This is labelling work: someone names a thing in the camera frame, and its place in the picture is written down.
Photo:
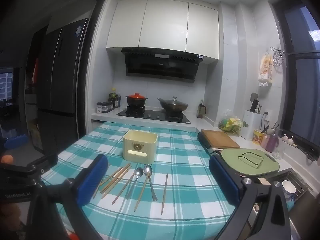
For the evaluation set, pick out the clay pot with red lid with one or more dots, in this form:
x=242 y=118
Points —
x=136 y=99

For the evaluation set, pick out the pink cup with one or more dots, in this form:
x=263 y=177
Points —
x=265 y=141

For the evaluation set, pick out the plastic bag of yellow items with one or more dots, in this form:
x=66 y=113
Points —
x=230 y=124

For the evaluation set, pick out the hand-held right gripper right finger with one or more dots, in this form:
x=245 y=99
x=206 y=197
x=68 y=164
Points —
x=223 y=181

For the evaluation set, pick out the cream utensil holder box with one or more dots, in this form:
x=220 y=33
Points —
x=140 y=140

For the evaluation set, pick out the green cutting board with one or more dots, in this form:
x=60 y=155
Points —
x=250 y=168

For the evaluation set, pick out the wooden cutting board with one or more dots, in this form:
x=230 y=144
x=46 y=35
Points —
x=220 y=138

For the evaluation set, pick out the small dark spice jar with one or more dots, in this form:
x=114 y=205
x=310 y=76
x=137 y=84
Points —
x=108 y=105

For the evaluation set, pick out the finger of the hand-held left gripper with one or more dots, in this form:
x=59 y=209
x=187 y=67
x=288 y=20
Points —
x=43 y=163
x=15 y=141

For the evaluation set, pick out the garlic bulb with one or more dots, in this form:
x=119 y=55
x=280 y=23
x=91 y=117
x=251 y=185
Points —
x=290 y=140

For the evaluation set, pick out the white wall cabinet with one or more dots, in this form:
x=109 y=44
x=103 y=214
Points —
x=162 y=25

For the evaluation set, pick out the brown glass bottle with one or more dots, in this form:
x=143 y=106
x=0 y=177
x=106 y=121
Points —
x=200 y=111

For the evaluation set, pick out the dark framed window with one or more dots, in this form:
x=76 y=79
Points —
x=302 y=80

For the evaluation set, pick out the black range hood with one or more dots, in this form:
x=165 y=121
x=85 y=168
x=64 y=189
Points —
x=160 y=65

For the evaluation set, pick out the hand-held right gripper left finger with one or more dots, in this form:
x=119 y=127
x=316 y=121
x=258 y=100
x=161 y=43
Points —
x=91 y=180

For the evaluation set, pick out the yellow printed mug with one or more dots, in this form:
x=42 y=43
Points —
x=257 y=137

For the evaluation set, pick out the white knife holder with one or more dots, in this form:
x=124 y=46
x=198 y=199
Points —
x=252 y=125

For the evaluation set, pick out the steel sink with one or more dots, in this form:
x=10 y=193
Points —
x=302 y=185

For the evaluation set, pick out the purple bottle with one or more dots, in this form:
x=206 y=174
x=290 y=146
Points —
x=272 y=142

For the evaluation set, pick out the white bowl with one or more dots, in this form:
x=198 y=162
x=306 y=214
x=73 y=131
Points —
x=288 y=187

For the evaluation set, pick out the steel spoon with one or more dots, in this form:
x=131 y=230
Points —
x=148 y=169
x=139 y=172

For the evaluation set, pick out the black gas hob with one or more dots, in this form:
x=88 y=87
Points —
x=152 y=115

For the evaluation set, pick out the dark refrigerator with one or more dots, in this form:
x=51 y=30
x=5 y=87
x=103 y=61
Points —
x=62 y=80

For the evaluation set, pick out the dark wok with lid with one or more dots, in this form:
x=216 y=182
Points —
x=173 y=104

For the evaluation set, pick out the teal checked tablecloth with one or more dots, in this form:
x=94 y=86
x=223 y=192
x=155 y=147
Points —
x=180 y=192

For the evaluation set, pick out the hanging food bag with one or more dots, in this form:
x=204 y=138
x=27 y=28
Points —
x=266 y=70

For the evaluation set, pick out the hanging metal steamer rack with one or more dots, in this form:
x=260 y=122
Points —
x=278 y=56

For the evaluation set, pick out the spice jar with white label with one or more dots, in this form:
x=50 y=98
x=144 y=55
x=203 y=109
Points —
x=99 y=108

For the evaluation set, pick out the dark sauce bottle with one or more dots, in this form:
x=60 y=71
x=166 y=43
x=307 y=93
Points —
x=118 y=101

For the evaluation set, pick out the black spatula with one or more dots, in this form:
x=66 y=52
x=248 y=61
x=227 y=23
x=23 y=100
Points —
x=254 y=97

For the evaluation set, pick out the clear drinking glass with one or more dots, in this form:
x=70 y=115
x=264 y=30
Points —
x=278 y=152

